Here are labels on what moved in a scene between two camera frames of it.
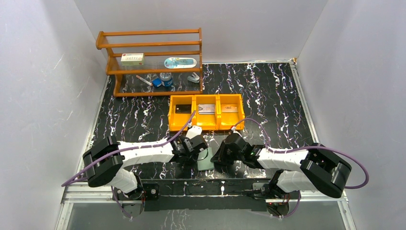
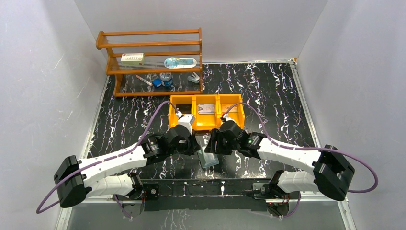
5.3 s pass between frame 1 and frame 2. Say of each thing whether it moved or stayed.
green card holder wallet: moved
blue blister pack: stayed
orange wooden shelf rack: stayed
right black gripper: moved
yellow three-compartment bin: stayed
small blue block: stayed
